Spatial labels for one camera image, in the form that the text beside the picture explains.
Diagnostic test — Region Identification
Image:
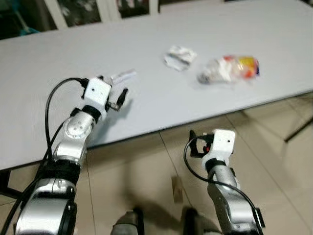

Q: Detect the small white wrapper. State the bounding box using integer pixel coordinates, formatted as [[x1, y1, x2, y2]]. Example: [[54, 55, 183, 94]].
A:
[[111, 70, 137, 84]]

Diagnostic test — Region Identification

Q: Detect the clear colourful plastic bag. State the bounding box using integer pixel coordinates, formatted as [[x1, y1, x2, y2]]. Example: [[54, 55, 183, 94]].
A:
[[197, 55, 261, 85]]

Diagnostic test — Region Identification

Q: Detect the crumpled white paper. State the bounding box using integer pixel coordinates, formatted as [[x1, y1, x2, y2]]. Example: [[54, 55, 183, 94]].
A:
[[163, 46, 198, 71]]

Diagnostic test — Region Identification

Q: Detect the black table leg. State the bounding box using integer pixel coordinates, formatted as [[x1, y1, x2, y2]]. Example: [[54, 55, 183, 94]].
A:
[[0, 169, 22, 201], [285, 117, 313, 143]]

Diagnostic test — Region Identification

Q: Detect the robot left leg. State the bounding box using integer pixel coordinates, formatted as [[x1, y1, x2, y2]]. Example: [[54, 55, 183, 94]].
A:
[[110, 208, 145, 235]]

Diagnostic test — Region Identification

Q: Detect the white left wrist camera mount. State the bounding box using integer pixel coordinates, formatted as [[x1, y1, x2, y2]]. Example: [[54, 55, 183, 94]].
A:
[[82, 77, 113, 114]]

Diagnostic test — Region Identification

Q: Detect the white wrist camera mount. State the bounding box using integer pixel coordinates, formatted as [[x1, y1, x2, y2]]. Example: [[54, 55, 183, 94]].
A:
[[203, 129, 236, 169], [82, 77, 113, 114]]

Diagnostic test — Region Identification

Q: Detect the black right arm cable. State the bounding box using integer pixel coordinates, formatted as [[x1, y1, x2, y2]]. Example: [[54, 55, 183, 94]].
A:
[[183, 137, 260, 221]]

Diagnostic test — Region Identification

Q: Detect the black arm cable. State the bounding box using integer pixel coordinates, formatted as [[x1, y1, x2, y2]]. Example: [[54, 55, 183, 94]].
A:
[[183, 137, 260, 221], [0, 77, 89, 235]]

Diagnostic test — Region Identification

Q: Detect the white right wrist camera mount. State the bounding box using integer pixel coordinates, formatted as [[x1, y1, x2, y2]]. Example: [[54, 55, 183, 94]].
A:
[[203, 129, 236, 169]]

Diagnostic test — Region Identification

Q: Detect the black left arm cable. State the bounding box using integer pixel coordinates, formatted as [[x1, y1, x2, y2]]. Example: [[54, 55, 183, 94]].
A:
[[0, 77, 89, 235]]

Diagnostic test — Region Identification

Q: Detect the white cabinet frame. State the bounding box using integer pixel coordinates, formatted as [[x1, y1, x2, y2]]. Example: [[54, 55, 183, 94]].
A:
[[44, 0, 159, 29]]

